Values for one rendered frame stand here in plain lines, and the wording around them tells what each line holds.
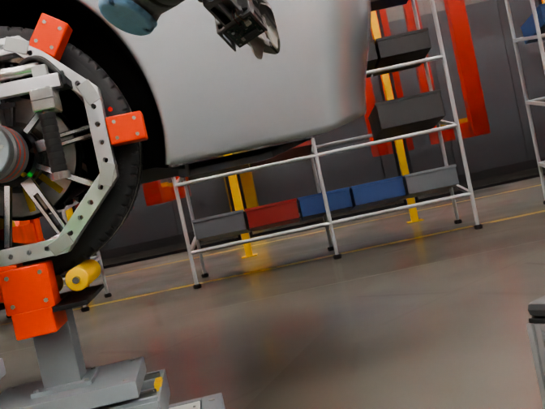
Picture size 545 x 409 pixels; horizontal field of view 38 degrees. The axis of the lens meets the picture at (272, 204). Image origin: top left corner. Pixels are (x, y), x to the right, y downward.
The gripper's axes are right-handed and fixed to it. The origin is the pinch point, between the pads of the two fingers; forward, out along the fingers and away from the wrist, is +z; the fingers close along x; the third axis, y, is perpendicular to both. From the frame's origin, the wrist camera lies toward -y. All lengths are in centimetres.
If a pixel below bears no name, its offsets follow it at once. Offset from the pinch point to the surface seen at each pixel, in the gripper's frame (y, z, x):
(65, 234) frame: -9, 20, -74
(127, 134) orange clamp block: -26, 18, -51
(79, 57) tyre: -47, 6, -56
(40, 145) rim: -33, 11, -75
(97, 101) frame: -33, 10, -53
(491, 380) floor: 25, 113, -10
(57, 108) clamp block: -17, -5, -51
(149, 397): 19, 58, -82
